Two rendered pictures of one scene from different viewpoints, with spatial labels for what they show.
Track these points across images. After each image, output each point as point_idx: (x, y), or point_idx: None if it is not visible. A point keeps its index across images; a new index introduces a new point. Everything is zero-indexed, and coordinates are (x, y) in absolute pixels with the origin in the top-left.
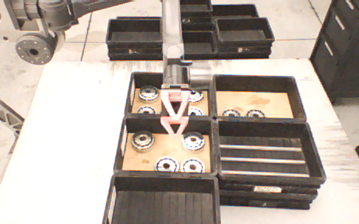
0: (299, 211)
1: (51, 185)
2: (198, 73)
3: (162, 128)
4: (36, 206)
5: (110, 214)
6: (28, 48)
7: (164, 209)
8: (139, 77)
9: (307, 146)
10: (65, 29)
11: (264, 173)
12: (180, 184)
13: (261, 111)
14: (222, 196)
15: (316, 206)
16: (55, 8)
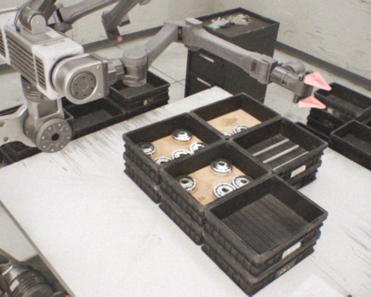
0: (311, 183)
1: (124, 270)
2: (297, 66)
3: (190, 167)
4: (132, 291)
5: None
6: (50, 135)
7: (252, 220)
8: (130, 137)
9: (294, 133)
10: (145, 81)
11: (285, 163)
12: (251, 194)
13: (242, 125)
14: None
15: (316, 175)
16: (144, 62)
